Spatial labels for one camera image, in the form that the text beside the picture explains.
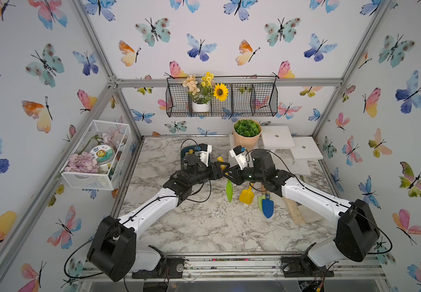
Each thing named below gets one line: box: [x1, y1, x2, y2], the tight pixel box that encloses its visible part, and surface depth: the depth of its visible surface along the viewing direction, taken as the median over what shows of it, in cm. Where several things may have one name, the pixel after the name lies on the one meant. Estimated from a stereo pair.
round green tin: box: [90, 144, 115, 165], surface depth 67 cm
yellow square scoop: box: [239, 182, 255, 205], surface depth 95 cm
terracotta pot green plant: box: [233, 118, 263, 150], surface depth 87 cm
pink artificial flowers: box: [64, 151, 100, 174], surface depth 61 cm
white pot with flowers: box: [181, 71, 229, 113], surface depth 86 cm
